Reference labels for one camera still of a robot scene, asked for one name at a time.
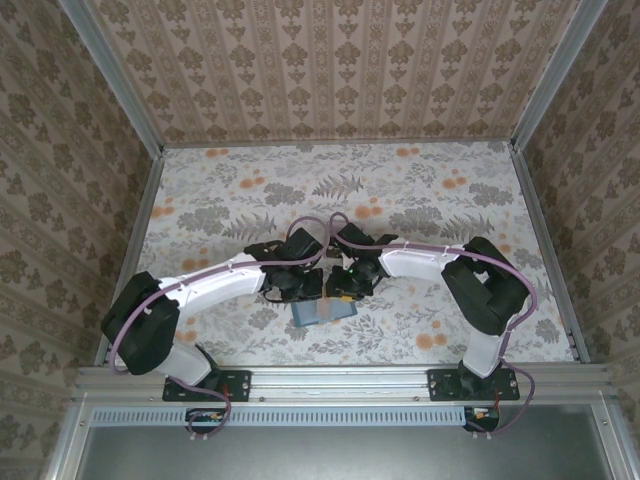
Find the black connector box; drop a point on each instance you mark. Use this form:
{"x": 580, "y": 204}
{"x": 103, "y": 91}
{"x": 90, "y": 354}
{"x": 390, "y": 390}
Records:
{"x": 482, "y": 417}
{"x": 205, "y": 417}

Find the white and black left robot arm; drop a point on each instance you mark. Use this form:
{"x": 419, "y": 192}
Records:
{"x": 142, "y": 330}

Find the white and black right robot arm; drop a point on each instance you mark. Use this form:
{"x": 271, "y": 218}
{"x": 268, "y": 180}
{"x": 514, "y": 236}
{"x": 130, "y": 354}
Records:
{"x": 487, "y": 290}

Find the teal card holder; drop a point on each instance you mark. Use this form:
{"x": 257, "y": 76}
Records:
{"x": 302, "y": 315}

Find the light peach credit card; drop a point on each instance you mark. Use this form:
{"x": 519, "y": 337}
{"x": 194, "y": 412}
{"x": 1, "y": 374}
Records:
{"x": 324, "y": 310}

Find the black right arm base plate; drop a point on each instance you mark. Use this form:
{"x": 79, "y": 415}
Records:
{"x": 442, "y": 385}

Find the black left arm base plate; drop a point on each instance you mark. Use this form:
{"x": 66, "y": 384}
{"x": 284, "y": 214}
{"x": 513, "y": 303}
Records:
{"x": 235, "y": 385}

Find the aluminium side rail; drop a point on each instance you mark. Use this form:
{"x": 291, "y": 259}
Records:
{"x": 133, "y": 250}
{"x": 541, "y": 225}

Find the aluminium corner post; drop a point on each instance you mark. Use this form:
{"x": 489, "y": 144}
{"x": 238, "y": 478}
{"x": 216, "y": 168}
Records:
{"x": 117, "y": 75}
{"x": 556, "y": 75}

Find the floral patterned table cover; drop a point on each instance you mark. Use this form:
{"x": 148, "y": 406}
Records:
{"x": 450, "y": 165}

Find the grey metal panel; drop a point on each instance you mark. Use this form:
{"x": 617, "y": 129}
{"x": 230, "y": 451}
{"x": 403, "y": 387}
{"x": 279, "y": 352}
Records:
{"x": 340, "y": 455}

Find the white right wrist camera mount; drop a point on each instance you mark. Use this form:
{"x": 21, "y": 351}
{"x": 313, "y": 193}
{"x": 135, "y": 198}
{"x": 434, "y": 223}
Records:
{"x": 345, "y": 260}

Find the aluminium mounting rail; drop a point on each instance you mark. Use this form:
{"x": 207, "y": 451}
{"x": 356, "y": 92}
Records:
{"x": 340, "y": 382}

